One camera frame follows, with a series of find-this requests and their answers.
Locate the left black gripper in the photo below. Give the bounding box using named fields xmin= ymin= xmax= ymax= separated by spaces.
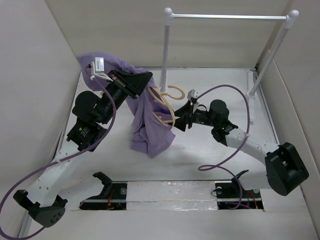
xmin=97 ymin=69 xmax=152 ymax=125

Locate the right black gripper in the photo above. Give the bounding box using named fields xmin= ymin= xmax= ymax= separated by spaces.
xmin=167 ymin=100 xmax=217 ymax=132

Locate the wooden clothes hanger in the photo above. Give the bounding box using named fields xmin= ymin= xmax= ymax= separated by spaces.
xmin=148 ymin=85 xmax=186 ymax=130

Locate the purple t shirt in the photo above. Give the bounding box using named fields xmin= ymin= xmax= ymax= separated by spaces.
xmin=76 ymin=51 xmax=176 ymax=159

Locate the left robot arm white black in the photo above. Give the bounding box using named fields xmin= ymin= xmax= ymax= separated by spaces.
xmin=13 ymin=70 xmax=153 ymax=228

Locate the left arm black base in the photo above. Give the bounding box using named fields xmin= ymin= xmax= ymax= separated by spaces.
xmin=79 ymin=171 xmax=128 ymax=211

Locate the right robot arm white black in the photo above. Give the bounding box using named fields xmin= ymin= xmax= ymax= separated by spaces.
xmin=174 ymin=99 xmax=309 ymax=197

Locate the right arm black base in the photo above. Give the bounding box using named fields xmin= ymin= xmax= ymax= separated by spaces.
xmin=210 ymin=166 xmax=264 ymax=210

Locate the white clothes rack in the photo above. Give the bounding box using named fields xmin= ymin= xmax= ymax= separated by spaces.
xmin=157 ymin=7 xmax=300 ymax=124

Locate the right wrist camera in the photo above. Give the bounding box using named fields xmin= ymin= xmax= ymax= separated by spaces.
xmin=187 ymin=89 xmax=198 ymax=105

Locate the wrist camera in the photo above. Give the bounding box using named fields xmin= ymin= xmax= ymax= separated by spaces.
xmin=90 ymin=57 xmax=112 ymax=82
xmin=187 ymin=89 xmax=198 ymax=105

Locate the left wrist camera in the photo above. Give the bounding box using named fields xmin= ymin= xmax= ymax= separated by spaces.
xmin=90 ymin=57 xmax=112 ymax=82

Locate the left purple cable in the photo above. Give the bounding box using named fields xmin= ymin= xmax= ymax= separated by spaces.
xmin=0 ymin=63 xmax=116 ymax=239

